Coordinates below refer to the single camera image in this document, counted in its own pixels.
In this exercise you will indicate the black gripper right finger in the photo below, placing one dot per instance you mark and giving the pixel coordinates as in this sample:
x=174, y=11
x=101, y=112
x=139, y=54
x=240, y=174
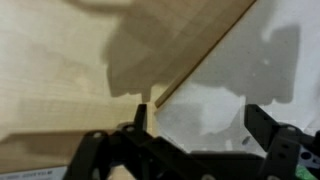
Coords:
x=286, y=146

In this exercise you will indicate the green bag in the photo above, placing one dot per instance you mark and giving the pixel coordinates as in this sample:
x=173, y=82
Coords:
x=302, y=173

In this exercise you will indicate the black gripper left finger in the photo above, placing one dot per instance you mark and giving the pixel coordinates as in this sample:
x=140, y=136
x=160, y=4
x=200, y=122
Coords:
x=143, y=156

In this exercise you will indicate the white paper bag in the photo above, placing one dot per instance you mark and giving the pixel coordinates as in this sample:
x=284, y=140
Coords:
x=271, y=58

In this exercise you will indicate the blue snack box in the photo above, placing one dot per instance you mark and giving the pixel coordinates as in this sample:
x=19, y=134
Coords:
x=55, y=173

